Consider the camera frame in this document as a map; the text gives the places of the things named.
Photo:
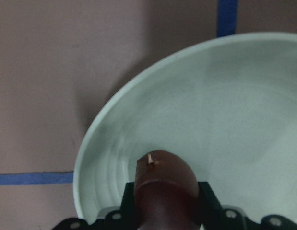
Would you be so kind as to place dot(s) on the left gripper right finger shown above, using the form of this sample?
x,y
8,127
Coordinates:
x,y
213,215

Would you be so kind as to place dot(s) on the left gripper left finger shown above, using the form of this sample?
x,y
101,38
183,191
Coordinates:
x,y
125,218

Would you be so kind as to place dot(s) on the brown bun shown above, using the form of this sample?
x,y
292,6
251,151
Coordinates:
x,y
165,193

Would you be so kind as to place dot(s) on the light green plate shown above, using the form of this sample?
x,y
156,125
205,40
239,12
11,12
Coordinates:
x,y
227,107

